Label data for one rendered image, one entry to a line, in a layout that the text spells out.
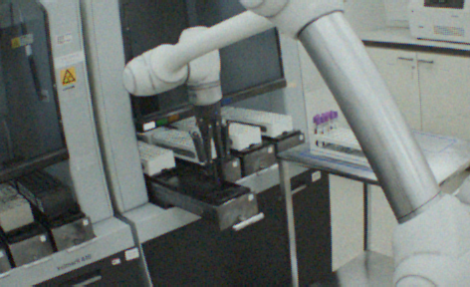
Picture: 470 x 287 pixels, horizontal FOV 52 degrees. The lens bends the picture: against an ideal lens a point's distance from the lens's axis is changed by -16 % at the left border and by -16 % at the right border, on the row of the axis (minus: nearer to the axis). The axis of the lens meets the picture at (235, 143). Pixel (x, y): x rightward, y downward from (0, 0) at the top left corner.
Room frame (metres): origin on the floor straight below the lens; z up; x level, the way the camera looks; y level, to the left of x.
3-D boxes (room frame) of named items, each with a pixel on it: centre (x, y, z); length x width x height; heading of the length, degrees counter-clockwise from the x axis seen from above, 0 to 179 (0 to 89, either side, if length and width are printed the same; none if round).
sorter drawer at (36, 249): (1.49, 0.80, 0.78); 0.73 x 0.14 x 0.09; 38
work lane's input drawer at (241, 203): (1.64, 0.21, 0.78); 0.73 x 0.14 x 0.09; 38
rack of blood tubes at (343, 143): (1.54, -0.35, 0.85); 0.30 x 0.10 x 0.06; 36
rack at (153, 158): (1.78, 0.32, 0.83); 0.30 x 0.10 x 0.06; 38
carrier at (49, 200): (1.40, 0.54, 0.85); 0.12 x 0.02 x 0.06; 128
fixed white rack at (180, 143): (1.82, 0.16, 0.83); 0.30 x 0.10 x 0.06; 38
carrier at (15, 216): (1.31, 0.66, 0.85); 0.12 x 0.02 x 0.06; 129
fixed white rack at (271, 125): (2.01, -0.08, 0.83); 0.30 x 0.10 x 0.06; 38
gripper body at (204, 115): (1.52, 0.06, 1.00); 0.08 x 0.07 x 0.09; 128
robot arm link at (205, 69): (1.51, 0.07, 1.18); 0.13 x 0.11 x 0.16; 129
